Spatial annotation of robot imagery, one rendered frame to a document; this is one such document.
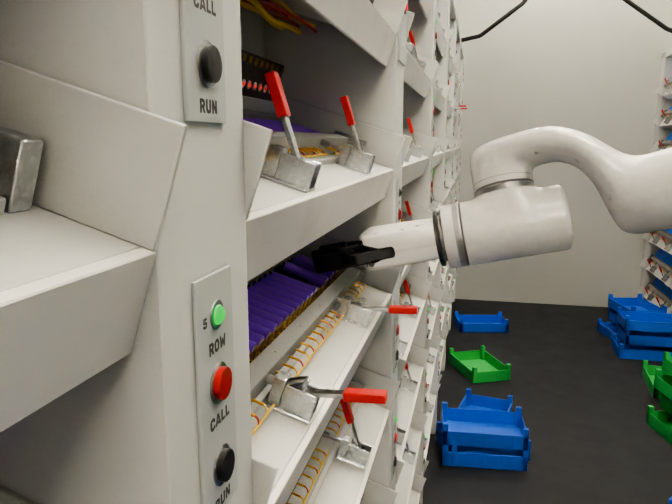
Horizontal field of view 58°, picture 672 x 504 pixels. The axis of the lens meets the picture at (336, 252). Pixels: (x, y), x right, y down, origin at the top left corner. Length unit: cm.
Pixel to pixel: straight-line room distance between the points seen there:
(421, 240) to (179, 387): 54
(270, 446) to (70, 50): 32
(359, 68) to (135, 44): 71
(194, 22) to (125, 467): 19
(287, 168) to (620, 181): 41
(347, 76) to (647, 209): 45
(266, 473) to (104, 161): 21
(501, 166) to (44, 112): 62
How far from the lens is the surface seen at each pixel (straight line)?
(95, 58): 26
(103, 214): 25
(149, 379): 26
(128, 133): 24
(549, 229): 78
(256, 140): 32
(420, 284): 166
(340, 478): 81
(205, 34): 29
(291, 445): 49
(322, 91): 94
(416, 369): 169
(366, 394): 51
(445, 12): 236
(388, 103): 92
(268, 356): 56
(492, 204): 79
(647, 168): 75
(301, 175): 47
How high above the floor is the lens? 116
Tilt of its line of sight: 10 degrees down
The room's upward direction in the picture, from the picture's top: straight up
